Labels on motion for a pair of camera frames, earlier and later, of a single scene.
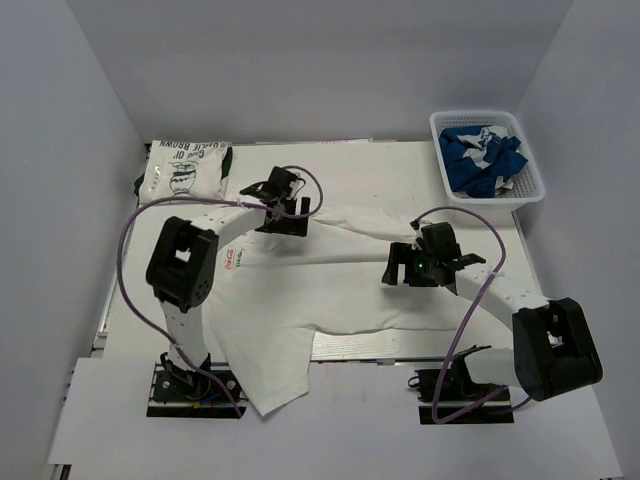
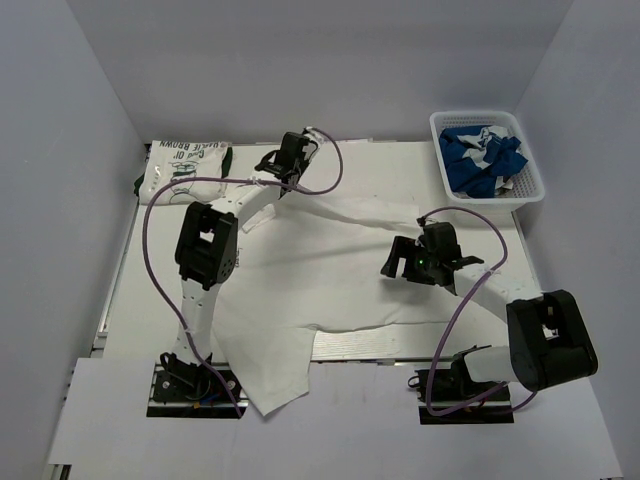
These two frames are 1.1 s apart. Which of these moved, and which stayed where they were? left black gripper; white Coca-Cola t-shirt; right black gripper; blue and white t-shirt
Moved: left black gripper
Stayed: white Coca-Cola t-shirt; blue and white t-shirt; right black gripper
